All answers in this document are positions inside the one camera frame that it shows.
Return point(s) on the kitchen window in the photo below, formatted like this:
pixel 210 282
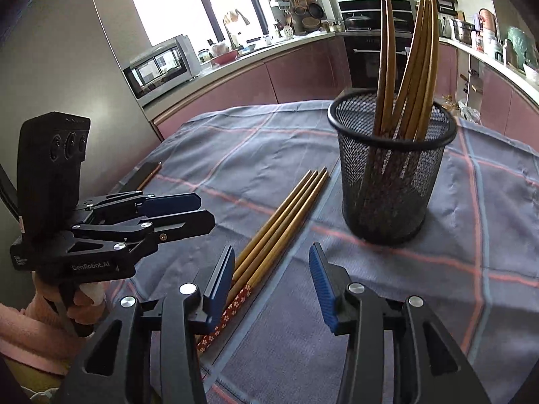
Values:
pixel 168 4

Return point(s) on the black integrated stove oven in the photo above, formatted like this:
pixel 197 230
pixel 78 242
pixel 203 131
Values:
pixel 358 59

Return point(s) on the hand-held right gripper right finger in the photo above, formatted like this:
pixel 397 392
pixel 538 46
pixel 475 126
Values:
pixel 324 286

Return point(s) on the person's left forearm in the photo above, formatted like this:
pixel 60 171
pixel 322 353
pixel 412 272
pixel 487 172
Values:
pixel 29 336

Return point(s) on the pink base cabinets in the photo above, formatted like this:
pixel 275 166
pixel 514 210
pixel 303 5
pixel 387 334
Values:
pixel 497 96
pixel 252 88

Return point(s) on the black hanging frying pan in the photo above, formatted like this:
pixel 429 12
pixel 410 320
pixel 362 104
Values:
pixel 315 10

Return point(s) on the white kitchen countertop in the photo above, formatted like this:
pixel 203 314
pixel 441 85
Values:
pixel 294 42

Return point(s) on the white toaster oven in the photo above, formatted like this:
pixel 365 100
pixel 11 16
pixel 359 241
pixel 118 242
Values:
pixel 185 57

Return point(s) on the black smartphone orange edge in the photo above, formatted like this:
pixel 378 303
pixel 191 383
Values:
pixel 145 174

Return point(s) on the black wok with lid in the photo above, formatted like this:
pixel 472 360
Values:
pixel 358 21

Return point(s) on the blue plaid tablecloth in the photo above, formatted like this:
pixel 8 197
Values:
pixel 421 303

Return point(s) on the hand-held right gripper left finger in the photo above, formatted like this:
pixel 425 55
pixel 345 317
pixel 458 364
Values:
pixel 219 290

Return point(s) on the steel steamer pot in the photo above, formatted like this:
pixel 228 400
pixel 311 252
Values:
pixel 463 31

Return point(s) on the woven basket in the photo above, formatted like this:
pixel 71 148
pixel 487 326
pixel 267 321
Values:
pixel 310 24

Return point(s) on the pink bowl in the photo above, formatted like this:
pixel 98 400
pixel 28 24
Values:
pixel 225 57

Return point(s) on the grey refrigerator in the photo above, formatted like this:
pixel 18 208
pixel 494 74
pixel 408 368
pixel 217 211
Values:
pixel 63 71

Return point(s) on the white plastic bag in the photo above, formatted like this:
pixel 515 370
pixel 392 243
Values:
pixel 468 111

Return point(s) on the black mesh pen holder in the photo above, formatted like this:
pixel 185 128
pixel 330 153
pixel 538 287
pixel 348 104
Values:
pixel 387 219

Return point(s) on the person's left hand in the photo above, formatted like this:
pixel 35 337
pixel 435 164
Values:
pixel 82 309

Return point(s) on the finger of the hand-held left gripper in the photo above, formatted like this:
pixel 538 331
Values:
pixel 185 224
pixel 168 205

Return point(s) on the steel kitchen faucet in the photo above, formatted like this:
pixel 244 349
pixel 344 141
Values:
pixel 229 33

